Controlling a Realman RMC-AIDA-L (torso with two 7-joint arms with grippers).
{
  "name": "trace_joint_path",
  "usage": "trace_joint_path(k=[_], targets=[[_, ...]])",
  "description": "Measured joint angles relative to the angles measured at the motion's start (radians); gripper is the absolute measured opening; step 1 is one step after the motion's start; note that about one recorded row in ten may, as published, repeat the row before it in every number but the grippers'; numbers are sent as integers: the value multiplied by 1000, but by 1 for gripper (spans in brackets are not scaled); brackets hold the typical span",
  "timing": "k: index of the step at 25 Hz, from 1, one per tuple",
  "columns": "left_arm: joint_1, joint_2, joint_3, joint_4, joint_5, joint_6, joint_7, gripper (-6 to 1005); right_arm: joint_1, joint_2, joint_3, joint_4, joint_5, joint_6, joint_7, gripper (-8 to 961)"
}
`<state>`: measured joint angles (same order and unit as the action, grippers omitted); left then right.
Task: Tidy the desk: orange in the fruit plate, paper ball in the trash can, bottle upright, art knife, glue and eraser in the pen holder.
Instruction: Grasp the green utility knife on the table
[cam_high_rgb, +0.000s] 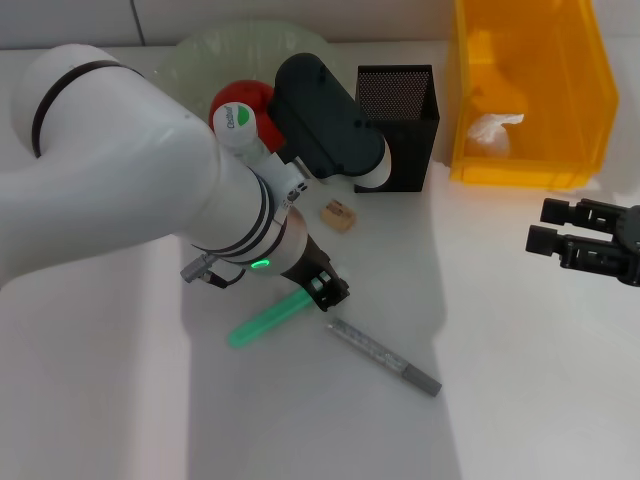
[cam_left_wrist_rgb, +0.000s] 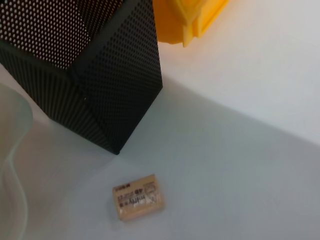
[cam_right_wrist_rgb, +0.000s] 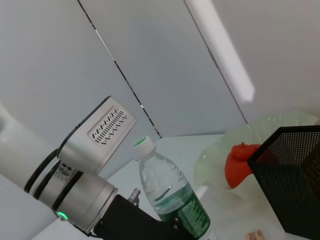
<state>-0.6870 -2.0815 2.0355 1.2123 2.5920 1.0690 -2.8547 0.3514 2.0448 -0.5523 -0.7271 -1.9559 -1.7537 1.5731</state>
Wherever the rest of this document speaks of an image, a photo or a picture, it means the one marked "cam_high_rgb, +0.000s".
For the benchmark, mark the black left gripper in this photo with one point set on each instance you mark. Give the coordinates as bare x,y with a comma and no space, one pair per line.
307,262

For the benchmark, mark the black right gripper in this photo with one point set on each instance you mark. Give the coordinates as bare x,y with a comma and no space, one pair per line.
631,247

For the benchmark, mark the green pen with white clip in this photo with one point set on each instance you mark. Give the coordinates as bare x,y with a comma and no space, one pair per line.
265,320

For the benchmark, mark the white paper ball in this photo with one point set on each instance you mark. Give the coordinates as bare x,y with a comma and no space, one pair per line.
487,135

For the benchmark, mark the clear water bottle green label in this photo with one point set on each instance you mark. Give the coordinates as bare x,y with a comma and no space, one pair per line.
235,122

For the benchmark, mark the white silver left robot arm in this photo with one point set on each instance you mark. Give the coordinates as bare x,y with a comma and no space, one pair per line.
125,175

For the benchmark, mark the grey marker pen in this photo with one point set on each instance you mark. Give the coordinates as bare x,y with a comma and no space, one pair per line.
380,355

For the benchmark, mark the black mesh pen holder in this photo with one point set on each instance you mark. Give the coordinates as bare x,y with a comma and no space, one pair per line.
410,150

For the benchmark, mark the red round fruit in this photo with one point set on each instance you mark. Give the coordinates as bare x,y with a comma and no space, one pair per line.
240,95

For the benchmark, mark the pale green glass fruit plate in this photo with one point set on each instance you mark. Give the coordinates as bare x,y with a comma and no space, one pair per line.
215,55

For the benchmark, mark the small wooden pencil sharpener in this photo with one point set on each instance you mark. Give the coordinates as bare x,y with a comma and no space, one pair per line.
340,215

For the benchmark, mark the yellow plastic storage bin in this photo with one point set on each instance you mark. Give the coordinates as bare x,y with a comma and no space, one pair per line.
540,60

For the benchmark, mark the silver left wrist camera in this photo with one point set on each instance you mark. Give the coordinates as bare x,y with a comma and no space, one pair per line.
295,192

